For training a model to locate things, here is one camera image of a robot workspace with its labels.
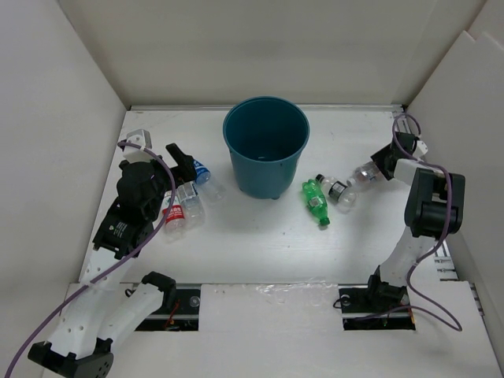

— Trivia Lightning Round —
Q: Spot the red label water bottle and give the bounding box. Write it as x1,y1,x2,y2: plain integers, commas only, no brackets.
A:
161,191,186,243

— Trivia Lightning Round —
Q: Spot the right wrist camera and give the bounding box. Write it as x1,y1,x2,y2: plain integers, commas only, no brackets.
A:
413,139,428,159

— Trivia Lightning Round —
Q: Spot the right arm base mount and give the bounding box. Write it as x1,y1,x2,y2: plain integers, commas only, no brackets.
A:
333,284,416,331

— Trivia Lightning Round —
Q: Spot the clear white cap bottle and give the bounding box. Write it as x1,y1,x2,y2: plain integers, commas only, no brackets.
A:
176,182,205,228

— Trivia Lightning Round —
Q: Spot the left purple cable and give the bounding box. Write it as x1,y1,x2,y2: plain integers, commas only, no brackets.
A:
0,140,176,378

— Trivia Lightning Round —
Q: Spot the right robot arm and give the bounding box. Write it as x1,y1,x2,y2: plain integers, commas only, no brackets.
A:
364,132,466,312

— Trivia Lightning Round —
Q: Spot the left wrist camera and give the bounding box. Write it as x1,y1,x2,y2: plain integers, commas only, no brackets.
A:
121,129,152,163

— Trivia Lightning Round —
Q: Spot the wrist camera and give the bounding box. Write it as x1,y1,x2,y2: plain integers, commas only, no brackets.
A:
121,129,152,163
413,139,428,159

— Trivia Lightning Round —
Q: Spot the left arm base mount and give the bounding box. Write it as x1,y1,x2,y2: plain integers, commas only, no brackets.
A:
136,284,201,332

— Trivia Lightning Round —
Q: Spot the blue label water bottle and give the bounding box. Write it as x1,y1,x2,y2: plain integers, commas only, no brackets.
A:
193,160,225,204

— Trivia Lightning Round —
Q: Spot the teal plastic bin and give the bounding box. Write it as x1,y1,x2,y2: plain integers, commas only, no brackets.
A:
223,96,310,199

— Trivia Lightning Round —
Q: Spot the clear water bottle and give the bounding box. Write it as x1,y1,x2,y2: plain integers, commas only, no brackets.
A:
346,161,385,193

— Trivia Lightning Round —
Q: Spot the black cap clear bottle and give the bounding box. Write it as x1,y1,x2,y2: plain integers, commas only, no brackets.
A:
315,174,357,213

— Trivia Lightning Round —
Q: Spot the green plastic bottle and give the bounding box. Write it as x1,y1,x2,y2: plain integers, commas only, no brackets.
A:
302,179,330,227

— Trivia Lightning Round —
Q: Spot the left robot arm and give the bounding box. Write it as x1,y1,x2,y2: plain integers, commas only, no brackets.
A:
28,140,196,377

